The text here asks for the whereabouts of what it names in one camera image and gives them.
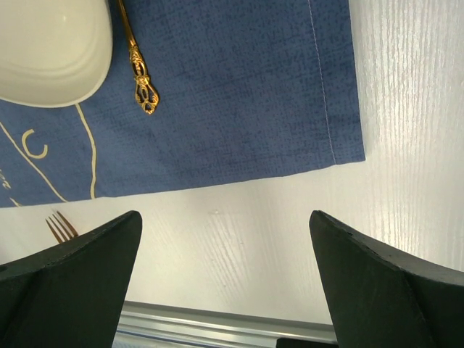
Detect brown fork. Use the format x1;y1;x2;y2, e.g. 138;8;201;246
46;211;79;244

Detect gold metal spoon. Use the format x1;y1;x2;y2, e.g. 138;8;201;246
116;0;160;115

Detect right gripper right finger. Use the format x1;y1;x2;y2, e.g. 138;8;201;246
309;211;463;347

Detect blue fish placemat cloth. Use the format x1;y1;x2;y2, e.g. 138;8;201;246
1;1;365;208

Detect aluminium rail frame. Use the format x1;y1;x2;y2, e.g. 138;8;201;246
112;302;338;347

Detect cream ceramic plate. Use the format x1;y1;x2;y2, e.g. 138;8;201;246
1;0;112;108

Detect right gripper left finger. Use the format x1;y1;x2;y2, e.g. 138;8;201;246
1;211;142;347

